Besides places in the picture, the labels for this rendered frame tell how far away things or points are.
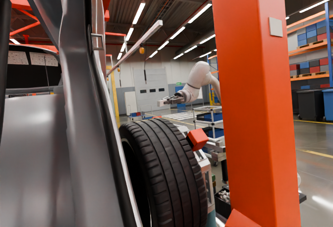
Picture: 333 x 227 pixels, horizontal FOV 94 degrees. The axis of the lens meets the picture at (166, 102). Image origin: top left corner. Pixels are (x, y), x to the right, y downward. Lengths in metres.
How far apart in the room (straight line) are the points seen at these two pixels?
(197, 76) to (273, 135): 0.60
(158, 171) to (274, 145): 0.39
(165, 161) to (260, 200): 0.33
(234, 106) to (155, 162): 0.36
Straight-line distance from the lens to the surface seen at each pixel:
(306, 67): 10.79
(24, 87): 4.32
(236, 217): 0.72
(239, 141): 0.59
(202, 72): 1.01
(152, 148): 0.67
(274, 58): 0.57
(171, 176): 0.66
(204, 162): 0.80
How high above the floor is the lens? 1.30
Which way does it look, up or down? 2 degrees down
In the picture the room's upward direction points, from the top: 6 degrees counter-clockwise
